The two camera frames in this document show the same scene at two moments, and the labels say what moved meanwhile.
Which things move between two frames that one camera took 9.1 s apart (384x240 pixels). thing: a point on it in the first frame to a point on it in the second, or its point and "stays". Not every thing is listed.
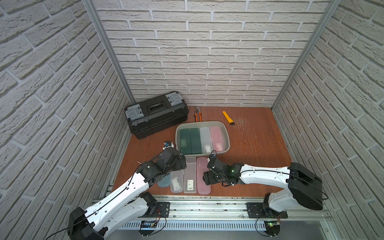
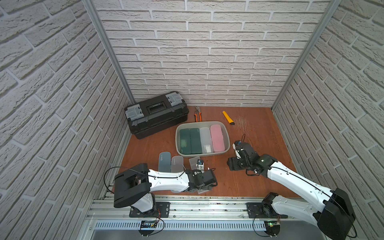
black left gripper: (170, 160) to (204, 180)
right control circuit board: (272, 227) stays
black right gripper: (207, 175) to (233, 161)
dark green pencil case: (185, 141) stays
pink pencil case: (202, 167) to (217, 138)
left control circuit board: (148, 224) stays
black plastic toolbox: (152, 115) stays
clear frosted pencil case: (206, 143) stays
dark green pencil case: (196, 144) stays
